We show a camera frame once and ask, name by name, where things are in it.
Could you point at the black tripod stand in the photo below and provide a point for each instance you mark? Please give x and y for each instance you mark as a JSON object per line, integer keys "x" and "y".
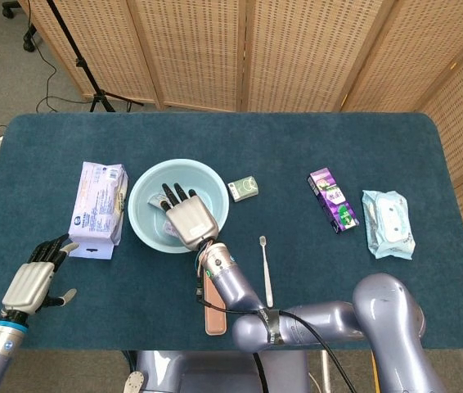
{"x": 79, "y": 62}

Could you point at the black office chair base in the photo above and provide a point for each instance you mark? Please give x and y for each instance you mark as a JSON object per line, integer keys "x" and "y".
{"x": 30, "y": 41}

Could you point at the small green soap box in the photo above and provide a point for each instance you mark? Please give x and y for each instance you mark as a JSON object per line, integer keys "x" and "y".
{"x": 244, "y": 188}

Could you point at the light blue plastic basin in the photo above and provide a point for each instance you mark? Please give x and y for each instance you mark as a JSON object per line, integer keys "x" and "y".
{"x": 199, "y": 176}

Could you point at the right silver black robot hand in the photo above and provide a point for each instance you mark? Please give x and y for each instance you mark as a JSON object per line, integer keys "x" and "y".
{"x": 192, "y": 221}

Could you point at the pink toothbrush case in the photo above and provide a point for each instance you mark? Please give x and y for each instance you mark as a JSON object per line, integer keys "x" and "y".
{"x": 215, "y": 323}

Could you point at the clear purple floss box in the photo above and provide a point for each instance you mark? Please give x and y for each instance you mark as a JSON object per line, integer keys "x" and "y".
{"x": 170, "y": 230}

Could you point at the teal table mat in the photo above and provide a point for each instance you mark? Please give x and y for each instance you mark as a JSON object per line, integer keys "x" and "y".
{"x": 256, "y": 143}

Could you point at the light blue wet wipes pack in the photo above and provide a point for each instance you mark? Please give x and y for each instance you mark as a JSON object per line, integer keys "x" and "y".
{"x": 389, "y": 221}

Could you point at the white toothbrush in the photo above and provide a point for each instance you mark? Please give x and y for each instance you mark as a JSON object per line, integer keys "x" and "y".
{"x": 266, "y": 274}

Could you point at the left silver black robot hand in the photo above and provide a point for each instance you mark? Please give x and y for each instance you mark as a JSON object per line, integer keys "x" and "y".
{"x": 29, "y": 286}

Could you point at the white table leg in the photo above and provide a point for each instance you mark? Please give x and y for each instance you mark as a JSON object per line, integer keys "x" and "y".
{"x": 326, "y": 380}

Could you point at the lavender robot torso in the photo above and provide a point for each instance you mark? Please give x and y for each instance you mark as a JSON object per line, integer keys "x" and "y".
{"x": 199, "y": 372}

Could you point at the purple green carton box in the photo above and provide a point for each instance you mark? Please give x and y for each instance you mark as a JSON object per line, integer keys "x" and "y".
{"x": 333, "y": 200}

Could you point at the lavender tissue pack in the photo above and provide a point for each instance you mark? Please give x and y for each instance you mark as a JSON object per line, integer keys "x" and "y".
{"x": 96, "y": 200}

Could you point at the woven wooden folding screen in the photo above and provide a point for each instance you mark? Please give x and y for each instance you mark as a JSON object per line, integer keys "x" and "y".
{"x": 297, "y": 53}

